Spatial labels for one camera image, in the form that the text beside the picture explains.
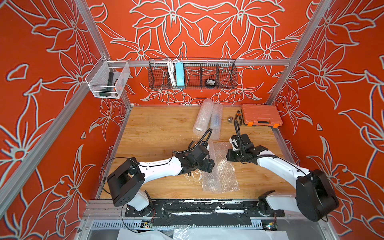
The aluminium frame post right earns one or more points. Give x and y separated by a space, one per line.
309 31

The orange tool case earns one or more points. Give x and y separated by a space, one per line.
261 115

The black wire basket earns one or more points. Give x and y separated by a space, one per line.
163 76

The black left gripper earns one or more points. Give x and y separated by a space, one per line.
206 166

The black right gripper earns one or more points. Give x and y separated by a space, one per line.
229 157

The orange handled pliers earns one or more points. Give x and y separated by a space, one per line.
239 118

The aluminium frame post left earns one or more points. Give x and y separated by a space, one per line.
99 42

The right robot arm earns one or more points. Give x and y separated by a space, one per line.
314 198

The aluminium frame post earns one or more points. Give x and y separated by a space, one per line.
309 31
99 42

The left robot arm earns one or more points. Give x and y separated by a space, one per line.
126 181

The bubble wrap sheet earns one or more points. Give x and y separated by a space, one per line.
226 170

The aluminium left side bar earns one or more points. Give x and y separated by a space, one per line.
14 185

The dark green flashlight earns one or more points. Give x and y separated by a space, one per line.
107 91

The small black device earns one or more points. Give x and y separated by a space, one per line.
209 83

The light blue box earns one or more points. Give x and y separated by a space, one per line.
180 76

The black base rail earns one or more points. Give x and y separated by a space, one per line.
169 214

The clear acrylic box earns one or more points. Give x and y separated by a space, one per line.
99 74

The aluminium horizontal back bar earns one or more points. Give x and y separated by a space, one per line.
239 62

